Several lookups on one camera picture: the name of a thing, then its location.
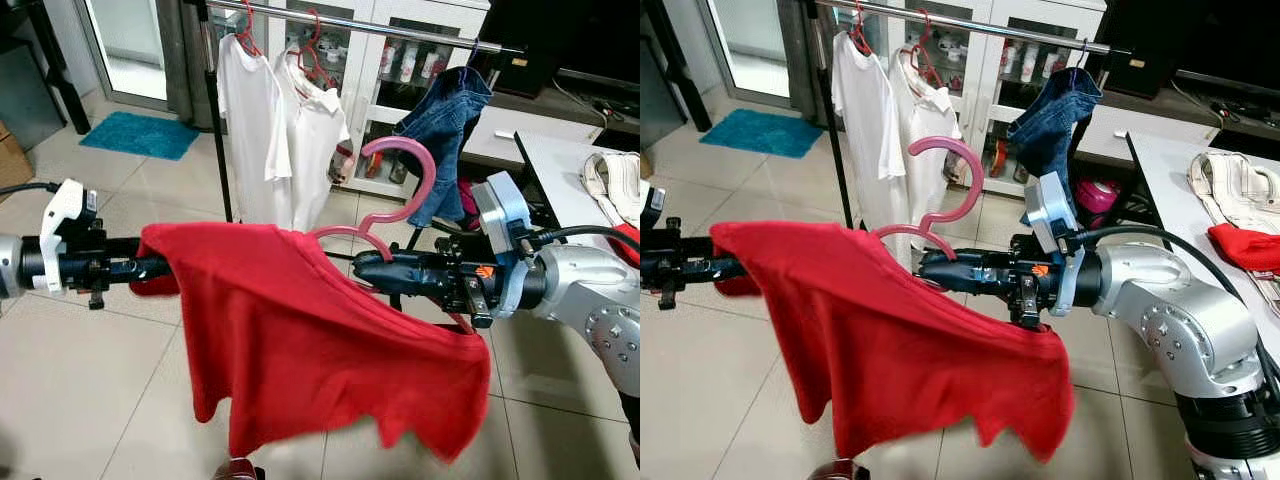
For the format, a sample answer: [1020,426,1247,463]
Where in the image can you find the black clothes rack silver rail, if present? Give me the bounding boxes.
[803,0,1136,231]
[190,0,528,226]

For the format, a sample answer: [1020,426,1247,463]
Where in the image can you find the black tripod stand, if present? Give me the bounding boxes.
[640,0,713,133]
[0,0,93,137]

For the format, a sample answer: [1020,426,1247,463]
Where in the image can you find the red t-shirt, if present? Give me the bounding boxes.
[708,219,1077,464]
[133,221,494,464]

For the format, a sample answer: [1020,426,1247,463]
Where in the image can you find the cream jacket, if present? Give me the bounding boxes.
[582,151,641,227]
[1187,152,1280,236]

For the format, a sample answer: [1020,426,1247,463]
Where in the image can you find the teal floor mat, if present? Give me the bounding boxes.
[699,108,826,159]
[79,111,202,162]

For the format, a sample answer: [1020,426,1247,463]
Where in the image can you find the magenta object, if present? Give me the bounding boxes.
[452,178,483,223]
[1075,177,1123,216]

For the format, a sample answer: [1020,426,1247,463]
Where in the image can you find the blue jeans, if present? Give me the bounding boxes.
[1005,66,1104,191]
[392,65,494,228]

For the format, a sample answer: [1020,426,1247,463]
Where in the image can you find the white glass-door cabinet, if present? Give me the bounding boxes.
[262,0,601,198]
[880,0,1216,196]

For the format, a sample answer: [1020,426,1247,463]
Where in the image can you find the black television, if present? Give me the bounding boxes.
[1085,0,1280,131]
[480,0,641,126]

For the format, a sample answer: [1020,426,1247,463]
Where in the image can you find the white t-shirt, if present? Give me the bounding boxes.
[830,33,909,231]
[215,33,293,227]

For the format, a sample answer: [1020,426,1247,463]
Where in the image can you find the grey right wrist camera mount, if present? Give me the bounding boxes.
[1022,172,1089,319]
[470,172,549,321]

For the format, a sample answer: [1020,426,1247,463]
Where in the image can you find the grey-framed glass door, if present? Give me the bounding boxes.
[700,0,811,109]
[75,0,189,113]

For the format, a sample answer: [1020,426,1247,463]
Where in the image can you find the white polo shirt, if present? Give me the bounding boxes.
[275,48,353,234]
[888,45,966,263]

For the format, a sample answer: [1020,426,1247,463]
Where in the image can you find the red plastic clothes hanger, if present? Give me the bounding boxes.
[308,136,483,336]
[870,136,987,266]

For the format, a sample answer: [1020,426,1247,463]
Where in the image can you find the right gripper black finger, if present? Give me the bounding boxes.
[358,250,441,269]
[925,248,1001,267]
[352,262,441,297]
[918,260,1001,295]

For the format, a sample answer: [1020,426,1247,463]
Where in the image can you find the brown cardboard box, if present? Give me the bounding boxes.
[0,120,37,193]

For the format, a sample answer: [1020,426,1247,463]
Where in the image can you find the thin red wire hanger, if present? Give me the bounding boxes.
[233,0,264,58]
[293,8,339,89]
[850,0,876,56]
[905,8,946,89]

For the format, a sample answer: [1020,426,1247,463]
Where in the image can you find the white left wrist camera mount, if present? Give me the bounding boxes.
[645,185,669,241]
[38,178,99,298]

